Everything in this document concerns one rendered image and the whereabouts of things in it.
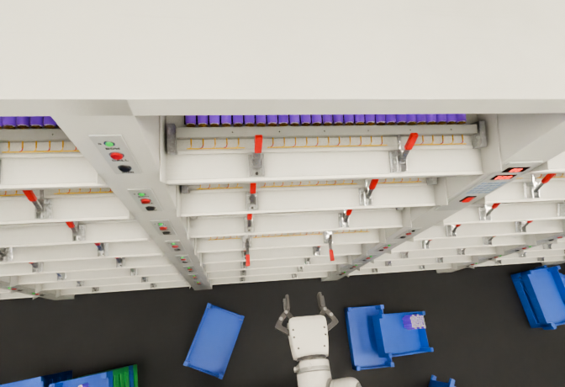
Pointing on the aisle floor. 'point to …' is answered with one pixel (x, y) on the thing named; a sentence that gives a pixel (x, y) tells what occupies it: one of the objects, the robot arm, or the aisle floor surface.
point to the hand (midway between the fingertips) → (303, 298)
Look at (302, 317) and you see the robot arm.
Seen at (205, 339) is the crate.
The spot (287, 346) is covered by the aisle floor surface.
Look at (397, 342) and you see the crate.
